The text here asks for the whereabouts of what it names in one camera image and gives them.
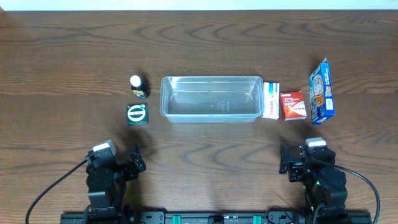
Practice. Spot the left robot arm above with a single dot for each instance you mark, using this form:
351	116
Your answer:
106	183

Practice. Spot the red and white box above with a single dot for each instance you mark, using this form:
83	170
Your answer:
292	106

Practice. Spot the black mounting rail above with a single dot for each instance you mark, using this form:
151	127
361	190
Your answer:
270	217

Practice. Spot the small dark bottle white cap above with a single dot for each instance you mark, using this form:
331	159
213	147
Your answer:
139	86

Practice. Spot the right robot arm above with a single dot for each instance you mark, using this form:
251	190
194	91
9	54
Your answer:
324	186

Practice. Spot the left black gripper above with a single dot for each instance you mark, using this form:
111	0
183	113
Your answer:
133	165

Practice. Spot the white Panadol box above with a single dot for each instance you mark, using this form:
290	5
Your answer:
271	100

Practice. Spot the green round-logo box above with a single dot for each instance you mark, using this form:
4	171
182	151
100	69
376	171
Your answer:
136	114

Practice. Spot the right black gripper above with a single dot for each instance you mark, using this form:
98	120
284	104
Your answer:
292	161

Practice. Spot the clear plastic container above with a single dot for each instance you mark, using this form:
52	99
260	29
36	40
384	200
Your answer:
212	99

